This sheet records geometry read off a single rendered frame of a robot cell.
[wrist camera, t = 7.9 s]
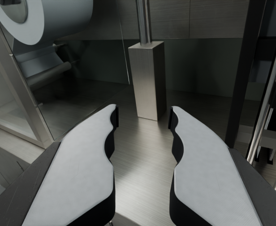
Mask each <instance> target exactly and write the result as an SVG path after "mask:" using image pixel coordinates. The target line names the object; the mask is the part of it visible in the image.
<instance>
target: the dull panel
mask: <svg viewBox="0 0 276 226"><path fill-rule="evenodd" d="M242 39H243V38H206V39H152V41H164V55H165V78H166V89H169V90H176V91H185V92H192V93H200V94H207V95H214V96H224V97H231V98H232V96H233V90H234V84H235V79H236V74H237V67H238V62H239V56H240V51H241V46H242ZM139 42H140V40H139V39H123V44H124V50H125V58H126V64H127V70H128V76H129V84H130V85H133V79H132V72H131V66H130V59H129V51H128V48H129V47H131V46H133V45H135V44H137V43H139ZM253 60H254V59H253ZM252 62H253V61H252ZM252 64H253V63H252ZM251 68H252V67H251ZM250 73H251V71H250ZM249 77H250V75H249ZM248 81H249V80H248ZM264 87H265V83H253V82H248V84H247V89H246V94H245V98H244V99H245V100H255V101H261V98H262V95H263V91H264Z"/></svg>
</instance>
